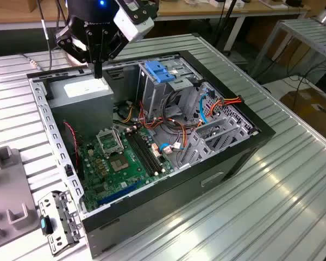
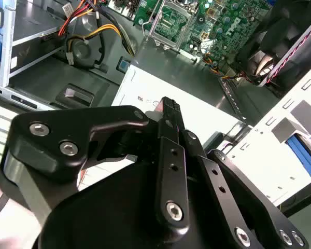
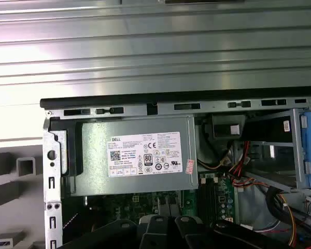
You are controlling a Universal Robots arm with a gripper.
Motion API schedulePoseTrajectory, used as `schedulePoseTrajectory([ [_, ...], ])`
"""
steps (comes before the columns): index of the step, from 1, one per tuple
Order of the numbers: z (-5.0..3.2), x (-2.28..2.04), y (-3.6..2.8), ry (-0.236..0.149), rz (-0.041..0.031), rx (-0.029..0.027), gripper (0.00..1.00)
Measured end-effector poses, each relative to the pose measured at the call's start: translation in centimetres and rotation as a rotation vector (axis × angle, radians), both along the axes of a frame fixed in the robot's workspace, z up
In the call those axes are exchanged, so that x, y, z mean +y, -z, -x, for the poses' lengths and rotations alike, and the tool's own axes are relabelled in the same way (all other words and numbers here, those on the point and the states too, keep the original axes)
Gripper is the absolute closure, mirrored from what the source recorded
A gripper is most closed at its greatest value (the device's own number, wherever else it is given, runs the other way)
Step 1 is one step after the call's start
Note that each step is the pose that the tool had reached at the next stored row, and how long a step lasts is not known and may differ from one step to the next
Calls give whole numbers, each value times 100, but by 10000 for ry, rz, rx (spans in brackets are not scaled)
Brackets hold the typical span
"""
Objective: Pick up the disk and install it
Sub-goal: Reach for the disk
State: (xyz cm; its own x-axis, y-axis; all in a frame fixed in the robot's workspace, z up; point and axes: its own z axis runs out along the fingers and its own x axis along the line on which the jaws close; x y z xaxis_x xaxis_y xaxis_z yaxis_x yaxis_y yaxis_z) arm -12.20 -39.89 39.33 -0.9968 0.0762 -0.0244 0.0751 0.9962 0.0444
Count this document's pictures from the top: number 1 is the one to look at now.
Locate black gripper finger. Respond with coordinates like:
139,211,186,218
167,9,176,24
97,29,131,79
55,24,99,79

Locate metal disk bay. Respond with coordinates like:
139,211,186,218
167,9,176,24
176,115,259,170

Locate blue plastic drive latch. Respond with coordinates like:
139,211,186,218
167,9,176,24
144,60,177,84

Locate grey power supply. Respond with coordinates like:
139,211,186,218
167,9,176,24
46,73,115,136

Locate metal drive cage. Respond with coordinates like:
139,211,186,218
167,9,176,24
137,58,204,120

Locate metal socket cover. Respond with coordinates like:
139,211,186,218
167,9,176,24
96,128,125,158

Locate black case fan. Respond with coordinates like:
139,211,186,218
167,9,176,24
61,121,85,181

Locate black RAM slot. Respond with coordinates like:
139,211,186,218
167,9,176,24
126,132,154,177
133,130,161,175
129,131,158,176
136,129,165,173

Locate CPU socket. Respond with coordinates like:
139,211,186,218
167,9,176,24
108,153,131,174

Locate green motherboard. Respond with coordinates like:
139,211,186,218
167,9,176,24
77,126,177,213

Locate blue expansion slot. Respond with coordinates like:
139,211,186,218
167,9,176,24
97,179,142,207

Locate grey parts rack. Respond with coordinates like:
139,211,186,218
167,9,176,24
0,146,41,252

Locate black PC case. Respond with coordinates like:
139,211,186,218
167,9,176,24
26,49,277,259

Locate black clip blue button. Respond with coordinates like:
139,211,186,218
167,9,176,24
39,214,54,236

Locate large cardboard box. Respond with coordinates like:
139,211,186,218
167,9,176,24
279,87,326,134

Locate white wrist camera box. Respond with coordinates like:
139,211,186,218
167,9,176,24
113,0,155,43

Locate black cable silver connector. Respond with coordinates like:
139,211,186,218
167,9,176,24
21,53,41,70

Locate orange black wire bundle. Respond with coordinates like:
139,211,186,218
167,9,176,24
112,91,204,149

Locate wooden desk white frame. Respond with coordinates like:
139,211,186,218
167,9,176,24
0,0,312,54

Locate red black fan wire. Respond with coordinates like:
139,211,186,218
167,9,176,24
63,121,80,167

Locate blue SATA wire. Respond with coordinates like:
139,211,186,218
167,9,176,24
199,88,216,125

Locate thin blue wire white plug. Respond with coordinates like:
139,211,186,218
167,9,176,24
159,141,186,156

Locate hinged metal slot bracket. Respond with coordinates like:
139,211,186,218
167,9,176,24
37,190,84,257

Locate metal slat table white frame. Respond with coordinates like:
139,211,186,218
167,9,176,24
249,17,326,82

